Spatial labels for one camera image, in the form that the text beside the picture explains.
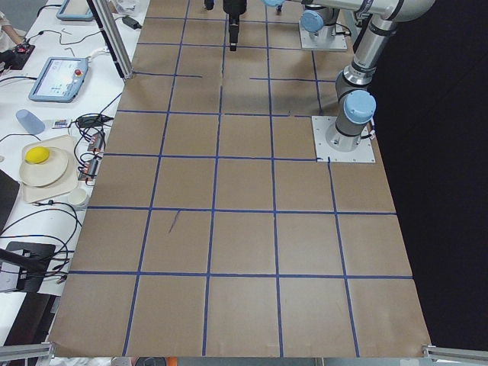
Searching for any far blue teach pendant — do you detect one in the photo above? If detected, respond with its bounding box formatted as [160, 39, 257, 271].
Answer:
[56, 0, 94, 21]

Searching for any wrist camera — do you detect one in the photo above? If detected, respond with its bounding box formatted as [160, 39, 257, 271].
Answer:
[204, 0, 215, 11]

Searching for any beige rectangular tray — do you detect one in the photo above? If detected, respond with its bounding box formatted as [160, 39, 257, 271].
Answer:
[19, 135, 78, 203]

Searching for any blue teach pendant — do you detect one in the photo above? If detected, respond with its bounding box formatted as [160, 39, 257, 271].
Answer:
[56, 0, 94, 21]
[28, 57, 88, 103]

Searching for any blue plastic cup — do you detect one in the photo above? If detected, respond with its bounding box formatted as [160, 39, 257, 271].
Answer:
[15, 109, 46, 135]

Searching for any brown paper table cover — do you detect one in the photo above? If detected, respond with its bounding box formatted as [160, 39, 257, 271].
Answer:
[50, 1, 429, 358]

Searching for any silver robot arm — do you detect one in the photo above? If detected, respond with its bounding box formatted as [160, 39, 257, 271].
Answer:
[301, 1, 434, 152]
[300, 5, 340, 41]

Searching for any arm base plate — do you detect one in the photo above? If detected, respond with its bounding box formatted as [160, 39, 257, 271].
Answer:
[311, 116, 376, 164]
[299, 24, 348, 52]

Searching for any beige round plate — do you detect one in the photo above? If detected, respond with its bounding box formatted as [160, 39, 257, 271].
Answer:
[19, 147, 69, 187]

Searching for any near blue teach pendant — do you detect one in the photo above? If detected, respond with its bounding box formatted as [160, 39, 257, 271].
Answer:
[28, 57, 88, 103]

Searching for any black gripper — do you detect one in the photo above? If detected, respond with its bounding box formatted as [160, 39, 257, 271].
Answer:
[223, 0, 246, 52]

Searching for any black camera stand base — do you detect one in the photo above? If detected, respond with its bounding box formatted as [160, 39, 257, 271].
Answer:
[1, 241, 56, 293]

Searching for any white paper cup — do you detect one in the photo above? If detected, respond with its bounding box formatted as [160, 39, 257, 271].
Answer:
[67, 188, 90, 210]

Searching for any aluminium frame post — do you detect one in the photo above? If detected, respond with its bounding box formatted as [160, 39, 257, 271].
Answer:
[87, 0, 133, 80]

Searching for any yellow lemon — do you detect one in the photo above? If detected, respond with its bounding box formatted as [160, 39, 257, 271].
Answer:
[24, 146, 50, 165]

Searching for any black power adapter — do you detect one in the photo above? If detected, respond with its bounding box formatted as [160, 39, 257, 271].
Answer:
[122, 15, 142, 30]

